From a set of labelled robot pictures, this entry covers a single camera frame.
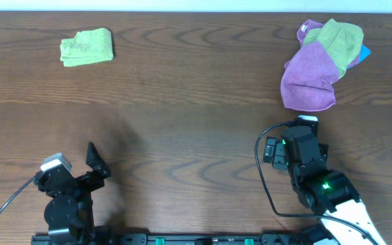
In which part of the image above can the light green microfiber cloth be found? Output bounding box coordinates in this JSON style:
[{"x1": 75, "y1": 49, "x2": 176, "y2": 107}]
[{"x1": 60, "y1": 28, "x2": 114, "y2": 67}]

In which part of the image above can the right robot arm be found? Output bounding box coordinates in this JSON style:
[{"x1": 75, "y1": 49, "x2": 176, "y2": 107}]
[{"x1": 264, "y1": 122, "x2": 385, "y2": 244}]

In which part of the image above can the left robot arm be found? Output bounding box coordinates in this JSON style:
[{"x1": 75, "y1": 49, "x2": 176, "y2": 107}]
[{"x1": 34, "y1": 142, "x2": 111, "y2": 244}]

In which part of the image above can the purple microfiber cloth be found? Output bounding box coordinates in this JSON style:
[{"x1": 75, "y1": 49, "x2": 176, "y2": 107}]
[{"x1": 280, "y1": 19, "x2": 361, "y2": 112}]

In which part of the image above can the olive green microfiber cloth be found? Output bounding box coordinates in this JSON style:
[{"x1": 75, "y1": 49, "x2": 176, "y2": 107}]
[{"x1": 303, "y1": 19, "x2": 363, "y2": 78}]

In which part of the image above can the blue microfiber cloth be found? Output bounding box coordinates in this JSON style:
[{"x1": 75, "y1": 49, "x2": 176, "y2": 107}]
[{"x1": 347, "y1": 45, "x2": 371, "y2": 69}]

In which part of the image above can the black left camera cable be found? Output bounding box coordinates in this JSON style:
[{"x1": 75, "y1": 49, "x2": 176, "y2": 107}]
[{"x1": 0, "y1": 175, "x2": 40, "y2": 244}]

